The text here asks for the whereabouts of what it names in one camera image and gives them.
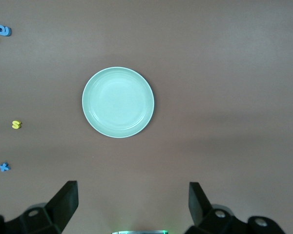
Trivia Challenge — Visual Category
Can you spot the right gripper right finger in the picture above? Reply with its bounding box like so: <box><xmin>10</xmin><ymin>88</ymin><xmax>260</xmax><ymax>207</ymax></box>
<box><xmin>185</xmin><ymin>182</ymin><xmax>286</xmax><ymax>234</ymax></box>

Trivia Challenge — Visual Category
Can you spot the blue letter a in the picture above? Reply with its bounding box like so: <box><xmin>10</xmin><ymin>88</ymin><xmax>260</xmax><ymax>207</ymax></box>
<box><xmin>0</xmin><ymin>24</ymin><xmax>12</xmax><ymax>37</ymax></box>

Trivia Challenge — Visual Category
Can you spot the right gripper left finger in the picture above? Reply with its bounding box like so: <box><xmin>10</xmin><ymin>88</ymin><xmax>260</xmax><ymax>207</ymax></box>
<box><xmin>0</xmin><ymin>180</ymin><xmax>79</xmax><ymax>234</ymax></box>

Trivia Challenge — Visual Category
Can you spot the green plate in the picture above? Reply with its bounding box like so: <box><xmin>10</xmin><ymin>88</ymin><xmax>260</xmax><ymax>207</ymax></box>
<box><xmin>82</xmin><ymin>66</ymin><xmax>155</xmax><ymax>139</ymax></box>

